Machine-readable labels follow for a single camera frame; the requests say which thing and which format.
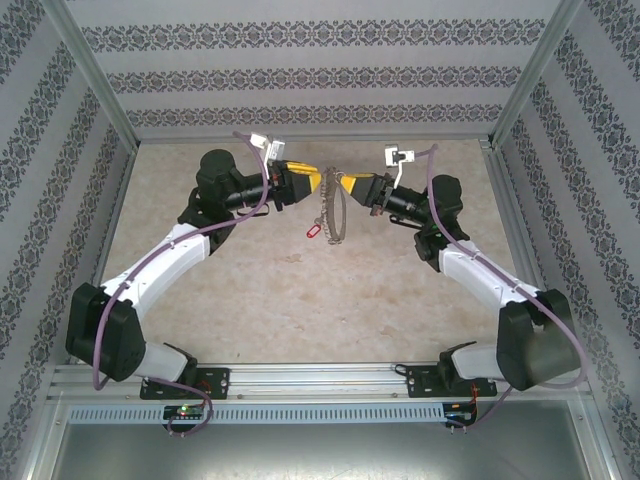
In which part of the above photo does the aluminium frame post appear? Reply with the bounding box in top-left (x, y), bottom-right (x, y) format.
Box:
top-left (39, 0), bottom-right (140, 149)
top-left (491, 0), bottom-right (585, 147)

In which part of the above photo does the white slotted cable duct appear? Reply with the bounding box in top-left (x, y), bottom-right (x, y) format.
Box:
top-left (67, 403), bottom-right (446, 425)

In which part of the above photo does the controller circuit board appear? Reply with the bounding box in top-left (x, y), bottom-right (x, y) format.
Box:
top-left (163, 404), bottom-right (207, 421)
top-left (446, 401), bottom-right (479, 424)

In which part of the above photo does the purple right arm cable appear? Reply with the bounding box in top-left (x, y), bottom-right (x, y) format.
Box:
top-left (417, 143), bottom-right (590, 432)

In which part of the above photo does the aluminium frame cross beam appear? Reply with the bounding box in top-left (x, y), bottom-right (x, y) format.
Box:
top-left (135, 130), bottom-right (496, 145)

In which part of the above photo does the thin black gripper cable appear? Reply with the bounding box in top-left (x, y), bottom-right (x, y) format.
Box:
top-left (388, 212), bottom-right (424, 232)
top-left (234, 202), bottom-right (275, 219)

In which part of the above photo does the left controller circuit board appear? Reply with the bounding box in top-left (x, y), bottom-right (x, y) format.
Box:
top-left (163, 404), bottom-right (207, 421)

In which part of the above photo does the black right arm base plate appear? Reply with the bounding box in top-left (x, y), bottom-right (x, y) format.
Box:
top-left (405, 364), bottom-right (499, 400)

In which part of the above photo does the right controller circuit board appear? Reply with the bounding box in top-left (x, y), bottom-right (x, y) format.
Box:
top-left (446, 401), bottom-right (479, 424)

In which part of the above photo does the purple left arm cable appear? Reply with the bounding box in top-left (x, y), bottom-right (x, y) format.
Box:
top-left (93, 130), bottom-right (274, 439)

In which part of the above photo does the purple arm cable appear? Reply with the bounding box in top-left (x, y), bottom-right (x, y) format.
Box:
top-left (417, 143), bottom-right (590, 432)
top-left (93, 130), bottom-right (274, 439)

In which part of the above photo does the large metal keyring with rings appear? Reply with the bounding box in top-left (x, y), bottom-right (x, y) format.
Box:
top-left (312, 167), bottom-right (349, 246)

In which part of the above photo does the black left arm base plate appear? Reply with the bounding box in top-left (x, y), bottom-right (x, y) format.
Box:
top-left (139, 367), bottom-right (231, 401)

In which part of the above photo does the grey sheet metal tray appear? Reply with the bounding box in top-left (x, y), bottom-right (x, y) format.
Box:
top-left (47, 399), bottom-right (614, 480)

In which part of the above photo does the aluminium mounting rail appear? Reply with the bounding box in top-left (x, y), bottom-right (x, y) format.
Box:
top-left (47, 363), bottom-right (594, 401)

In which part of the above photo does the thin black left gripper cable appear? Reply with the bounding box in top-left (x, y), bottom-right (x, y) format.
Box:
top-left (234, 202), bottom-right (275, 219)

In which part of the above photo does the thin black right gripper cable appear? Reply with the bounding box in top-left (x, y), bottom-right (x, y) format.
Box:
top-left (388, 212), bottom-right (424, 232)

